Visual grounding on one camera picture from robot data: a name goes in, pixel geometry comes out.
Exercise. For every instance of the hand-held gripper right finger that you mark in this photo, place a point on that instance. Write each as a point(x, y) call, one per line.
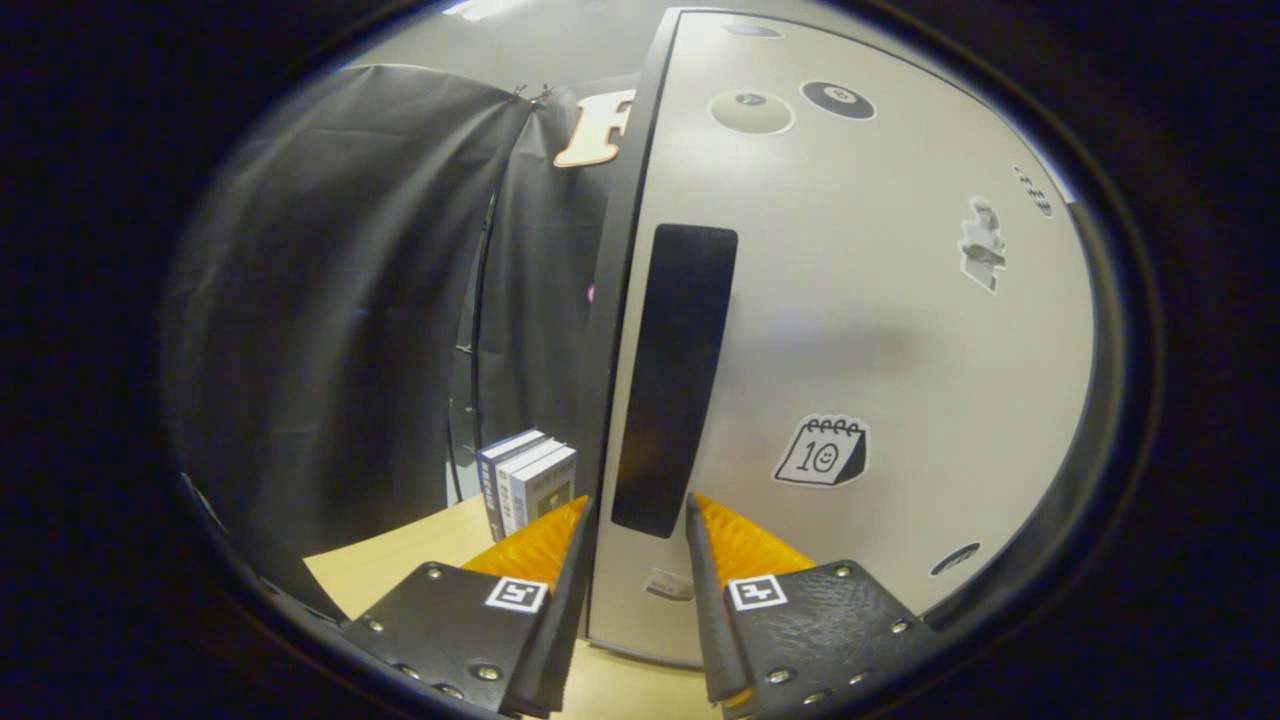
point(712, 620)

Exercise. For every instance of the light grey cabinet door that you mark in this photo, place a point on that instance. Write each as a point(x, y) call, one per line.
point(880, 330)

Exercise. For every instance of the black backdrop stand pole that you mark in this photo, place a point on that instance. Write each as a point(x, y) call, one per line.
point(476, 300)

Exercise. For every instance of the black backdrop cloth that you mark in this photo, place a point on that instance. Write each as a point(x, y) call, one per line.
point(330, 300)

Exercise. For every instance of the dark blue spine book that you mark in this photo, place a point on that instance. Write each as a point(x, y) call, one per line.
point(490, 490)

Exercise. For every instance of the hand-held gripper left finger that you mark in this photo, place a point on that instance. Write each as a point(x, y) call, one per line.
point(565, 630)

